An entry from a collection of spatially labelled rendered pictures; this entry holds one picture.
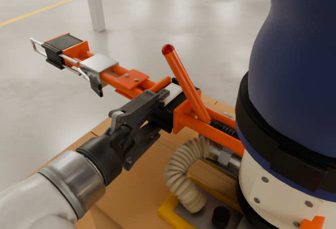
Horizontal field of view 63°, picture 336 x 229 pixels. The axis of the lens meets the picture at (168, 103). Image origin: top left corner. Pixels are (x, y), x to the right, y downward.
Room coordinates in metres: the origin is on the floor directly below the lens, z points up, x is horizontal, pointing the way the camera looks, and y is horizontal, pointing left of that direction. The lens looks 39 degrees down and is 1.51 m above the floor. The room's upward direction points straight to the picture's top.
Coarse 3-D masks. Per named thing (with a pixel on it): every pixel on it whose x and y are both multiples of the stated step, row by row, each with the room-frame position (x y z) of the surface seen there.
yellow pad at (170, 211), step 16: (208, 192) 0.29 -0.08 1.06; (160, 208) 0.26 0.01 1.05; (176, 208) 0.26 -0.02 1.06; (208, 208) 0.26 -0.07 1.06; (224, 208) 0.24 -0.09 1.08; (240, 208) 0.26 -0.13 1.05; (176, 224) 0.23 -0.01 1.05; (192, 224) 0.23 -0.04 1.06; (208, 224) 0.23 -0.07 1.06; (224, 224) 0.22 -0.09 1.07
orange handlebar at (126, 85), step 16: (112, 80) 0.49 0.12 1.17; (128, 80) 0.48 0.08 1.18; (144, 80) 0.49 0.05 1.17; (128, 96) 0.46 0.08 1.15; (208, 112) 0.38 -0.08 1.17; (192, 128) 0.35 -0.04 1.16; (208, 128) 0.34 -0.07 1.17; (224, 144) 0.31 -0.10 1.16; (240, 144) 0.30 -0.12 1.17; (304, 224) 0.17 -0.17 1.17; (320, 224) 0.17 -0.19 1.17
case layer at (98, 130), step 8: (160, 80) 1.40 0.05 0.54; (216, 104) 1.17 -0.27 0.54; (224, 104) 1.17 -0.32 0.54; (104, 120) 1.04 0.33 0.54; (96, 128) 0.98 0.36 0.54; (104, 128) 0.98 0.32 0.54; (88, 136) 0.92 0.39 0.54; (96, 136) 0.92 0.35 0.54; (72, 144) 0.87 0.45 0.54; (80, 144) 0.87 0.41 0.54; (40, 168) 0.73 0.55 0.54; (88, 216) 0.52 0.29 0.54; (80, 224) 0.49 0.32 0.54; (88, 224) 0.49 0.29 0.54
